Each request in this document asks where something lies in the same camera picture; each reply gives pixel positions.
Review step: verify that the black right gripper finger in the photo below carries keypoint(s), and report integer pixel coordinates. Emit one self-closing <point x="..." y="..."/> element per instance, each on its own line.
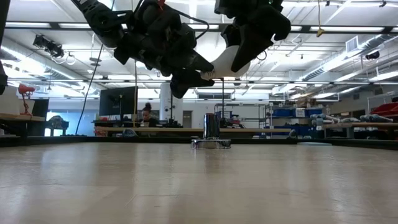
<point x="230" y="35"/>
<point x="248" y="43"/>

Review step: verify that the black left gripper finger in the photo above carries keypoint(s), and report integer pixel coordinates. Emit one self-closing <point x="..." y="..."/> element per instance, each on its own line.
<point x="185" y="82"/>
<point x="194" y="62"/>

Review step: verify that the white lightbulb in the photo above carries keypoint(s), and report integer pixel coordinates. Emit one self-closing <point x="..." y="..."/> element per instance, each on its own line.
<point x="225" y="63"/>

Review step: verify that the chrome lamp socket base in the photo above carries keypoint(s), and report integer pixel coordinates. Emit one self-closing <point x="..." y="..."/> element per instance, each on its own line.
<point x="211" y="126"/>

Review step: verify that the white column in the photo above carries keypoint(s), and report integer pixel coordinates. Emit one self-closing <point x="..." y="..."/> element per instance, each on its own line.
<point x="164" y="109"/>

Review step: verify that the long wooden table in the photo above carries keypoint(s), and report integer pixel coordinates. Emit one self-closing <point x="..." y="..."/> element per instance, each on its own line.
<point x="174" y="129"/>

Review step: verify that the person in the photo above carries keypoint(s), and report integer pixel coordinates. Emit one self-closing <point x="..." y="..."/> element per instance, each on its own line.
<point x="148" y="119"/>

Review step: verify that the black monitor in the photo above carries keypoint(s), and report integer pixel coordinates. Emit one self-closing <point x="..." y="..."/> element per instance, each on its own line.
<point x="118" y="101"/>

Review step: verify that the blue storage bins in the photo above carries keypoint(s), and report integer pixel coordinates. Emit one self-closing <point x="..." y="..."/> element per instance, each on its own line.
<point x="281" y="112"/>

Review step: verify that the ceiling air vent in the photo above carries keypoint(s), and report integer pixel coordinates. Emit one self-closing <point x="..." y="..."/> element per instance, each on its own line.
<point x="352" y="44"/>

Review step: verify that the grey rolled bundle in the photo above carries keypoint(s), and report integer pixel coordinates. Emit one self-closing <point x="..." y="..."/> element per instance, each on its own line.
<point x="323" y="118"/>
<point x="376" y="118"/>

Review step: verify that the black ceiling-mounted device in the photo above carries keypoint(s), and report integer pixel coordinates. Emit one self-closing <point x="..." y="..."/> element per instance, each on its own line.
<point x="49" y="46"/>

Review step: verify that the light blue square pad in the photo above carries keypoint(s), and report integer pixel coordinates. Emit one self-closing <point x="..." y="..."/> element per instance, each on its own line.
<point x="314" y="144"/>

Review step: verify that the red desk lamp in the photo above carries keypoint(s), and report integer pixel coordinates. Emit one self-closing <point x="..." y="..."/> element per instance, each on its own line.
<point x="25" y="89"/>

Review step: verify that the wooden table with rolls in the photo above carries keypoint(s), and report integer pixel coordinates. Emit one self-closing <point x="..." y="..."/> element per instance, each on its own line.
<point x="367" y="125"/>

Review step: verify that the wooden workbench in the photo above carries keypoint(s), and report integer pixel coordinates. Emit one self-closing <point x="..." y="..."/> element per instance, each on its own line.
<point x="18" y="117"/>

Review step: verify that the red bin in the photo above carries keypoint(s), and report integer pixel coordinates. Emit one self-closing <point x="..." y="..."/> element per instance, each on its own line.
<point x="387" y="109"/>

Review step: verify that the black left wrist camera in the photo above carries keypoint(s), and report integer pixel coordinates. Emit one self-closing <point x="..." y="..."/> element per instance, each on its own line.
<point x="158" y="18"/>

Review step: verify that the black aluminium table frame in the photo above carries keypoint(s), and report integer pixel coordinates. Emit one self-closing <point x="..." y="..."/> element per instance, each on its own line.
<point x="93" y="140"/>

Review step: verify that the small black duct device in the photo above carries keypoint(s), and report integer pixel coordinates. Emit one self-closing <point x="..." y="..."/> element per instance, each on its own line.
<point x="372" y="55"/>

